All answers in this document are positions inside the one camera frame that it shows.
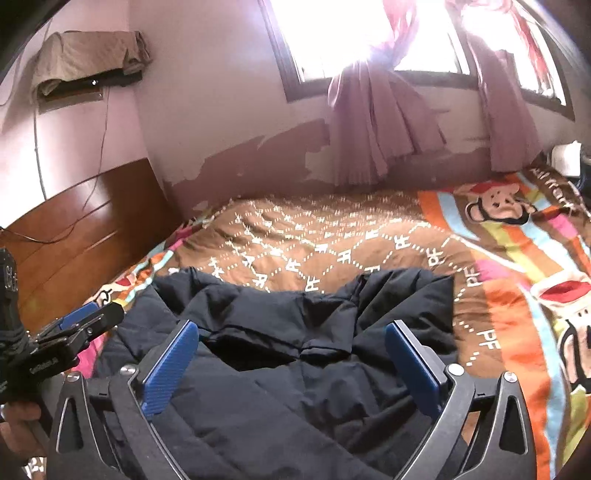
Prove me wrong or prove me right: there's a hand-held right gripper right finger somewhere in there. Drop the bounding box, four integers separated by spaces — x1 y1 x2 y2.
385 320 539 480

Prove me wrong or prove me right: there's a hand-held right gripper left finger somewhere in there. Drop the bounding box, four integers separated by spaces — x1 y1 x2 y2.
47 319 201 480

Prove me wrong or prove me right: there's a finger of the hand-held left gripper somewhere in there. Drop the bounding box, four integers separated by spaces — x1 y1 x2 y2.
42 301 112 337
33 304 125 368

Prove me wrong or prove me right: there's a dark navy padded jacket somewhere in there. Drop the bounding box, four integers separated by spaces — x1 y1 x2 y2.
88 266 467 480

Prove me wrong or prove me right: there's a person's left hand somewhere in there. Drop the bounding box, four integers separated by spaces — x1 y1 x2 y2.
0 401 45 459

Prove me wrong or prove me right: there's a wooden headboard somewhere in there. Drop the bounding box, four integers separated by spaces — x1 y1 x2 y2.
0 157 184 334

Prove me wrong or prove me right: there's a brown printed blanket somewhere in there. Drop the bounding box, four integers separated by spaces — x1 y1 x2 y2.
99 167 591 480

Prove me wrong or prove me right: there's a pink tied curtain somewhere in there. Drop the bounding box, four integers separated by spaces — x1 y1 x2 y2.
462 0 544 172
325 0 450 186

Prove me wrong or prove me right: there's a white bag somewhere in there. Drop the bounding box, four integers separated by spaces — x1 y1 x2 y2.
549 141 585 179

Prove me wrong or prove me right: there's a beige cloth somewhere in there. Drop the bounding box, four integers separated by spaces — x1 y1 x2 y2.
30 30 153 101

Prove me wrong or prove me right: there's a brown framed window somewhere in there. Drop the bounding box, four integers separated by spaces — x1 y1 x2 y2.
259 0 576 121

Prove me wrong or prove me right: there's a red hanging cloth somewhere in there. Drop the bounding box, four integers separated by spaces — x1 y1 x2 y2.
507 0 556 89

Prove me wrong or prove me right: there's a thin black wall cable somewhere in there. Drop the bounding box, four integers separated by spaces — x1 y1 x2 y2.
0 88 112 245

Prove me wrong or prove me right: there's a black wall shelf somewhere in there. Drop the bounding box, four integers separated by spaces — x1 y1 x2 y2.
44 69 144 98

